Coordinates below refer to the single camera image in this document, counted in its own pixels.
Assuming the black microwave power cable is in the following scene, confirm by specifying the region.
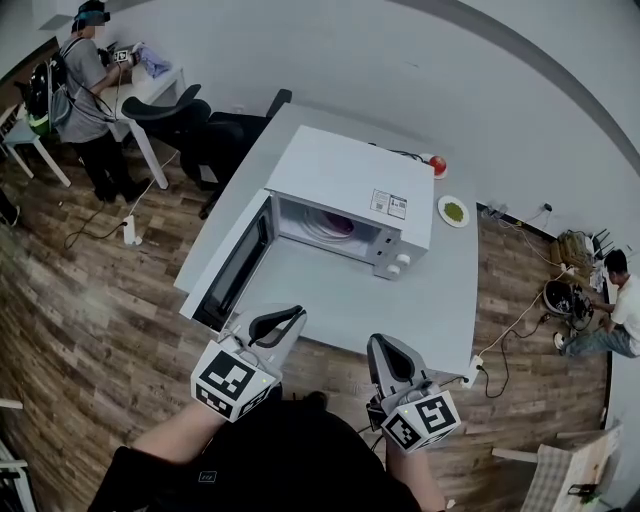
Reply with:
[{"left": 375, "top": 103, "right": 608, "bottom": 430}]
[{"left": 368, "top": 141, "right": 432, "bottom": 165}]

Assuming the white extension cable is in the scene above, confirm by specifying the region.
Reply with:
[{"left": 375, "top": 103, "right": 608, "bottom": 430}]
[{"left": 474, "top": 263, "right": 576, "bottom": 361}]

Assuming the small white side table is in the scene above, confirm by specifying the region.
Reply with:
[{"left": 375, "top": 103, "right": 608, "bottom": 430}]
[{"left": 0, "top": 103, "right": 72, "bottom": 189}]

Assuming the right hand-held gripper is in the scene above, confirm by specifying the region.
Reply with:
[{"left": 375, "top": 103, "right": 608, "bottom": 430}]
[{"left": 366, "top": 333, "right": 463, "bottom": 455}]

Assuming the white plate with green food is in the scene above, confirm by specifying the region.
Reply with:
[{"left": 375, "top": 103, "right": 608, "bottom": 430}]
[{"left": 437, "top": 194, "right": 471, "bottom": 229}]

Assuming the white power strip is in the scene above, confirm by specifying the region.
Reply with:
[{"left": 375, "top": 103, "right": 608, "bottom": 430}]
[
  {"left": 121, "top": 214, "right": 144, "bottom": 247},
  {"left": 461, "top": 353, "right": 487, "bottom": 390}
]

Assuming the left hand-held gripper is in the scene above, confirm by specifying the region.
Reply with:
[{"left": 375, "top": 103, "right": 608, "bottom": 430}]
[{"left": 190, "top": 305, "right": 308, "bottom": 424}]

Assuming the person's right forearm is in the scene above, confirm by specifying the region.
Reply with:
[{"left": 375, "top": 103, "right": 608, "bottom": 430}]
[{"left": 383, "top": 438, "right": 447, "bottom": 512}]

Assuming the black office chair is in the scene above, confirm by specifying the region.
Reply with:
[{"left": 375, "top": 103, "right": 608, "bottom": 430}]
[
  {"left": 178, "top": 88, "right": 294, "bottom": 221},
  {"left": 121, "top": 83, "right": 214, "bottom": 151}
]

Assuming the person's black shirt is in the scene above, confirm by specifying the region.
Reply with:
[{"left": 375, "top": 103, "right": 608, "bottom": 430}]
[{"left": 88, "top": 392, "right": 417, "bottom": 512}]

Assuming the black round machine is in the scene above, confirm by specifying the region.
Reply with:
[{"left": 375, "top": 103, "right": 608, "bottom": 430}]
[{"left": 543, "top": 278, "right": 597, "bottom": 332}]

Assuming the white desk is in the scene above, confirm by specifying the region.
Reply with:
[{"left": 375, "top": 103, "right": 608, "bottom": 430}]
[{"left": 97, "top": 40, "right": 186, "bottom": 191}]

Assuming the white microwave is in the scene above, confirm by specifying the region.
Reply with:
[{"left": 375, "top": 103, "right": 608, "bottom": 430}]
[{"left": 191, "top": 124, "right": 436, "bottom": 334}]

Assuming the blue cloth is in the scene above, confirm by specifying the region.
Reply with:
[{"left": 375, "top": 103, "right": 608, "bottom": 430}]
[{"left": 133, "top": 43, "right": 174, "bottom": 78}]

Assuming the person's left forearm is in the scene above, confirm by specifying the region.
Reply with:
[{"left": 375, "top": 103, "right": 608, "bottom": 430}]
[{"left": 130, "top": 398, "right": 227, "bottom": 465}]

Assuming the stack of brown cardboard boxes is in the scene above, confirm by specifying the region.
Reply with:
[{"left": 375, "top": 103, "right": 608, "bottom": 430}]
[{"left": 548, "top": 229, "right": 597, "bottom": 267}]

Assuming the purple eggplant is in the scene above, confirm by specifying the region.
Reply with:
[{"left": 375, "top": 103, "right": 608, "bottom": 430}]
[{"left": 322, "top": 209, "right": 357, "bottom": 237}]

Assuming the white round microwave plate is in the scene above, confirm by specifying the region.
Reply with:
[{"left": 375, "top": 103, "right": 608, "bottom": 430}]
[{"left": 301, "top": 206, "right": 362, "bottom": 247}]

